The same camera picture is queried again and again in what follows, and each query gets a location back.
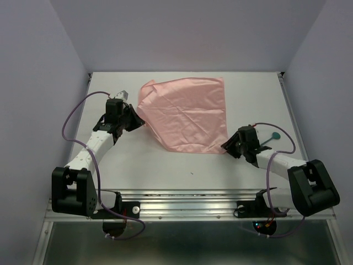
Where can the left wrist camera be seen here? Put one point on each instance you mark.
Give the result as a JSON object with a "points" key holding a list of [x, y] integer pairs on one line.
{"points": [[122, 95]]}

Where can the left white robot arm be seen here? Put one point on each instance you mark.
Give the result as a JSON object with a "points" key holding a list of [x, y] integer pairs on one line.
{"points": [[76, 186]]}

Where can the pink satin napkin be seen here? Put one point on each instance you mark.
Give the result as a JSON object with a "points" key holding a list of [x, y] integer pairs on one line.
{"points": [[186, 115]]}

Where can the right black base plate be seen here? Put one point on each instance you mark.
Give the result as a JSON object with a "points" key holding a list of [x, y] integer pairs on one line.
{"points": [[252, 209]]}

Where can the teal plastic spoon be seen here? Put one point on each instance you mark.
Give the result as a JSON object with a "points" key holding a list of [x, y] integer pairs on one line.
{"points": [[274, 136]]}

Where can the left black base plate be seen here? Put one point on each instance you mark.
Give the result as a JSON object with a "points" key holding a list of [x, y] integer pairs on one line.
{"points": [[129, 209]]}

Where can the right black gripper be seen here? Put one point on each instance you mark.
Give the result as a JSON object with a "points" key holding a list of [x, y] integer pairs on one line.
{"points": [[229, 144]]}

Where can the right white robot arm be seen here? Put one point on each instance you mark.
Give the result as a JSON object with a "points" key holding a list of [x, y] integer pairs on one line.
{"points": [[305, 186]]}

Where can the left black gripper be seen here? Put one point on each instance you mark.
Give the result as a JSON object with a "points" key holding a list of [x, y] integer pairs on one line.
{"points": [[137, 121]]}

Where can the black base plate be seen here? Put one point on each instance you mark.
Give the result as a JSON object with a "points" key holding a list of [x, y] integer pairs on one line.
{"points": [[129, 209], [252, 209]]}

